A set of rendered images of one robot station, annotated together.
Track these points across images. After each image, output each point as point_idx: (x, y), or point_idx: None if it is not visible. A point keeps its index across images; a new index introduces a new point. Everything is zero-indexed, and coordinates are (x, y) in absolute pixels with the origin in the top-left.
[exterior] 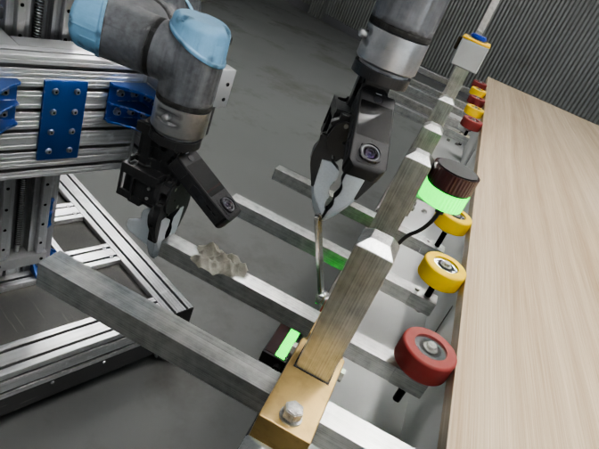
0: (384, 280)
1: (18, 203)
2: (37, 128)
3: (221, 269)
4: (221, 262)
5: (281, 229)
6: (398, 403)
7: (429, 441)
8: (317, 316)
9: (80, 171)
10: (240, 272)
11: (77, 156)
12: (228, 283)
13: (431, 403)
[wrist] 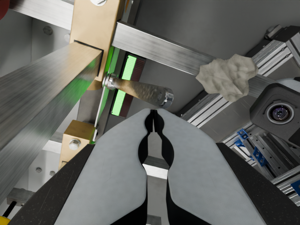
0: (52, 139)
1: (284, 153)
2: None
3: (227, 64)
4: (230, 71)
5: (154, 163)
6: None
7: None
8: (114, 35)
9: (278, 177)
10: (206, 69)
11: (291, 185)
12: (212, 57)
13: None
